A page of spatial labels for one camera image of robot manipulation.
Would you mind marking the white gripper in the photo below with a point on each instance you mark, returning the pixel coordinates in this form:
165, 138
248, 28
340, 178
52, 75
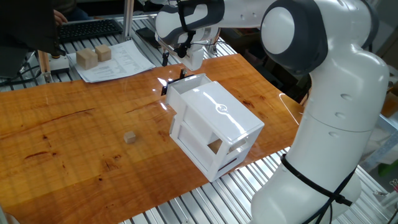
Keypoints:
194, 59

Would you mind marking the small wooden cube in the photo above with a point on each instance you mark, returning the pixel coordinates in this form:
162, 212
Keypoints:
130, 137

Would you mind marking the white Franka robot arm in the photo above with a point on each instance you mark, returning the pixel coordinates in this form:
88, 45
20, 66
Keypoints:
335, 109

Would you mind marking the white plastic drawer cabinet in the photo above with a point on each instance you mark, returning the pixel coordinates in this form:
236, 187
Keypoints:
224, 109

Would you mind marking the person's hand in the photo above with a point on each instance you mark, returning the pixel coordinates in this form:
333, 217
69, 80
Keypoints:
60, 17

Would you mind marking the black smartphone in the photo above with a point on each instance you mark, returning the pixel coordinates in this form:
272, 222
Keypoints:
146, 36

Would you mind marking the printed paper sheets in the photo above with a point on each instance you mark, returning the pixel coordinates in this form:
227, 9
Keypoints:
124, 62

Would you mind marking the aluminium crossbar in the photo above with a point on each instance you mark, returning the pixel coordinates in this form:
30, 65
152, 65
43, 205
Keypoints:
144, 15

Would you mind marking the medium light wooden block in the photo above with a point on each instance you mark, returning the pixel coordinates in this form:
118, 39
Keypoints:
103, 53

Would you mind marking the large light wooden block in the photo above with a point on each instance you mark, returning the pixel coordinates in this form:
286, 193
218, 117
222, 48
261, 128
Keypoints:
87, 59

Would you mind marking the black keyboard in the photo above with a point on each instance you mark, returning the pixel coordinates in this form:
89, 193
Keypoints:
90, 30

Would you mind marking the seated person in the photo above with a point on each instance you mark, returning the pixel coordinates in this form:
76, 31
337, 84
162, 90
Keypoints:
77, 14

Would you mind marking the wooden strip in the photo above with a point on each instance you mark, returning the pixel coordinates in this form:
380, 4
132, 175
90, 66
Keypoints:
44, 67

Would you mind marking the wood grain table mat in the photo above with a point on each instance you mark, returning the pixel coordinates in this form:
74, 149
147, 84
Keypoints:
77, 155

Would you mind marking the black monitor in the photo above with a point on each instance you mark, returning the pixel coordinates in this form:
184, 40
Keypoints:
28, 25

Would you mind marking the amber brown box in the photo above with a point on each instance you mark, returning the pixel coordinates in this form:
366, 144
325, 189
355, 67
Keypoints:
390, 105

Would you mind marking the grey perforated steel bar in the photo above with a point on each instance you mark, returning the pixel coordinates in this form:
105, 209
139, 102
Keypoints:
381, 151

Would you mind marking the bright green item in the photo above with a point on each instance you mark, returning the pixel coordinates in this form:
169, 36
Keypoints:
388, 168

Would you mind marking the binder clips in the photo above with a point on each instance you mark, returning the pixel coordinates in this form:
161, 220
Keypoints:
394, 184

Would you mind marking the upright aluminium post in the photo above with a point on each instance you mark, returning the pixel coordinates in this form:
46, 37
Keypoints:
128, 18

